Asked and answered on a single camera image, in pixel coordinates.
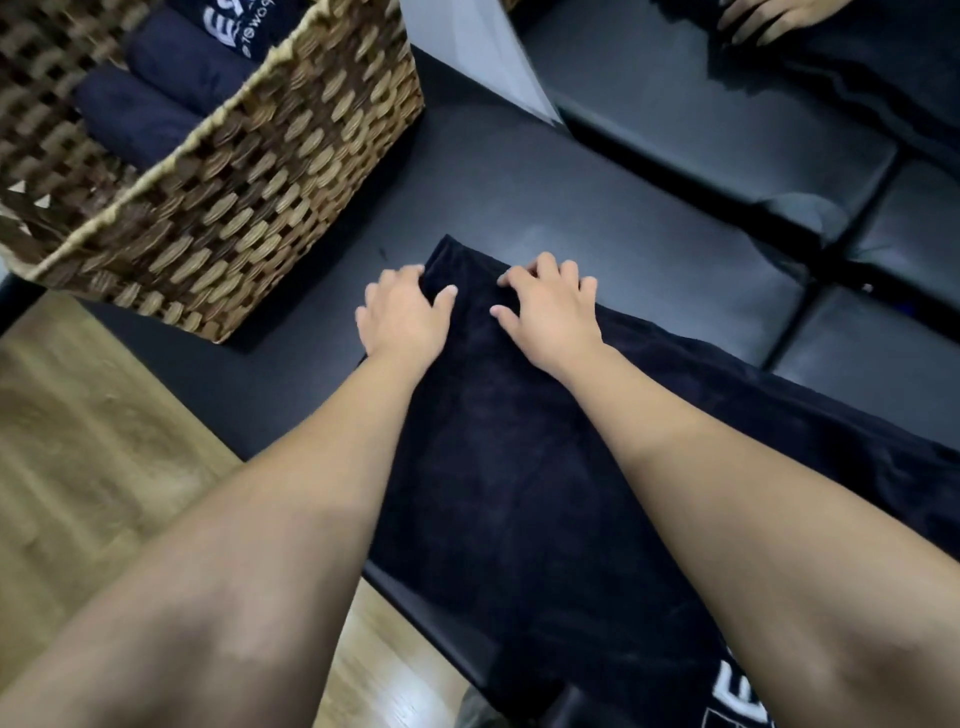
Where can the person's left hand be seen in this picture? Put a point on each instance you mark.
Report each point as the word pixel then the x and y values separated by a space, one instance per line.
pixel 401 322

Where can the person's right hand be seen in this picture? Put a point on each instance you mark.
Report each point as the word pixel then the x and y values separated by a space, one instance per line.
pixel 555 322

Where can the person's left little finger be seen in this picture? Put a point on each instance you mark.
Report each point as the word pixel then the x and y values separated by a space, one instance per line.
pixel 361 320

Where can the person's left middle finger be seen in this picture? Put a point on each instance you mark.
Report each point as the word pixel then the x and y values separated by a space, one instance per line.
pixel 387 280

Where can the person's right thumb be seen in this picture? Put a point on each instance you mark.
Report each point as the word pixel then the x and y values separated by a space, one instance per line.
pixel 508 321

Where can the person's right middle finger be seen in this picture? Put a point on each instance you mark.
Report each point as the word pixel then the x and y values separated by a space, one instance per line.
pixel 547 264

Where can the person's right little finger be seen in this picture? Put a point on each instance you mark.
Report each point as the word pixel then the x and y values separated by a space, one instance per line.
pixel 589 289

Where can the person's left thumb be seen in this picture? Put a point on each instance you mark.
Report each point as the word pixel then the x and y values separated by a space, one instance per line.
pixel 445 304

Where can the dark navy towel with print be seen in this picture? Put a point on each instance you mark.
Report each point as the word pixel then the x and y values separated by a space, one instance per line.
pixel 510 487

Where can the person's right forearm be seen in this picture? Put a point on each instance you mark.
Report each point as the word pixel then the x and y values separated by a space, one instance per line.
pixel 757 540

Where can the person's left forearm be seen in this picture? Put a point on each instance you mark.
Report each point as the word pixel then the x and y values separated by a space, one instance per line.
pixel 255 547

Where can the woven wicker basket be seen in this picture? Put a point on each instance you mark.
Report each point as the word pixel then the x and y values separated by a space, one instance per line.
pixel 247 217

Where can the white paper sheet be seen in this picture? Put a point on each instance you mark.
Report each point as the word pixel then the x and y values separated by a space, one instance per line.
pixel 472 45

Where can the rolled dark navy towel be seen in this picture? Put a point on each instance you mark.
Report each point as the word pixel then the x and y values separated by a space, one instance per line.
pixel 135 116
pixel 191 64

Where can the rolled navy towel white print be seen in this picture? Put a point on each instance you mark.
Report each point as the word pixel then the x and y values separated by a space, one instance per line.
pixel 240 22

